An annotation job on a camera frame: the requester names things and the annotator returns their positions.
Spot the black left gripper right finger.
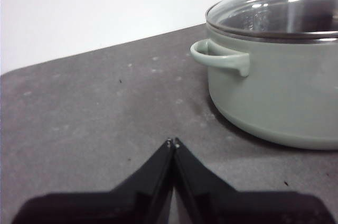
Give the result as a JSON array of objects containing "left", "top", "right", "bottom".
[{"left": 173, "top": 137, "right": 336, "bottom": 224}]

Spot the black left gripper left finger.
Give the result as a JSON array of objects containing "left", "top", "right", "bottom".
[{"left": 11, "top": 137, "right": 176, "bottom": 224}]

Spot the glass lid with green knob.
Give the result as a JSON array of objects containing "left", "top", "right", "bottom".
[{"left": 205, "top": 0, "right": 338, "bottom": 44}]

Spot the pale green electric steamer pot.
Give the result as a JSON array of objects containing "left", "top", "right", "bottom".
[{"left": 190, "top": 30, "right": 338, "bottom": 151}]

